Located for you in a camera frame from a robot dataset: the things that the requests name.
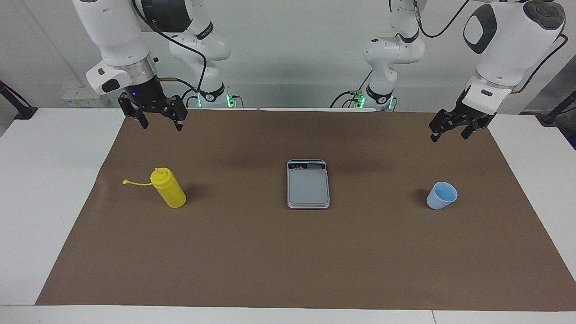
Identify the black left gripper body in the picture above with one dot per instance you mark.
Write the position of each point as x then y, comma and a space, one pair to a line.
470, 116

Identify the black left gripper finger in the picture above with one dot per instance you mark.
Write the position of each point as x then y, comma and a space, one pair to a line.
472, 127
443, 122

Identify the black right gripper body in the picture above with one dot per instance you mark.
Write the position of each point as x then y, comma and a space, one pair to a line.
146, 92

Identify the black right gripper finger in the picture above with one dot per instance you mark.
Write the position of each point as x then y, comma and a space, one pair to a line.
181, 114
128, 105

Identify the light blue plastic cup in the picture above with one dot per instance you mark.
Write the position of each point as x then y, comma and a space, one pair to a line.
441, 198

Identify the yellow squeeze seasoning bottle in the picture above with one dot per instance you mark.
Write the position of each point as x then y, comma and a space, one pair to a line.
170, 191

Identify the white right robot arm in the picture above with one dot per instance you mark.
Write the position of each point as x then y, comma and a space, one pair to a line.
112, 31

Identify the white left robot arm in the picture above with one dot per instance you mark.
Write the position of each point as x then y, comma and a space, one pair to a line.
508, 40

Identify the silver digital kitchen scale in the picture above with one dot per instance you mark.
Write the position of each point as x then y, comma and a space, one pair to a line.
308, 186

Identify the white power strip box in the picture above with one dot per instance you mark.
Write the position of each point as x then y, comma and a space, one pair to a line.
83, 96

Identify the black clamp stand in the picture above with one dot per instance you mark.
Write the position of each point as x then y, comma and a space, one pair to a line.
553, 114
22, 110

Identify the brown table mat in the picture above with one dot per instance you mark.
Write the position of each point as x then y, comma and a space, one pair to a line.
288, 252

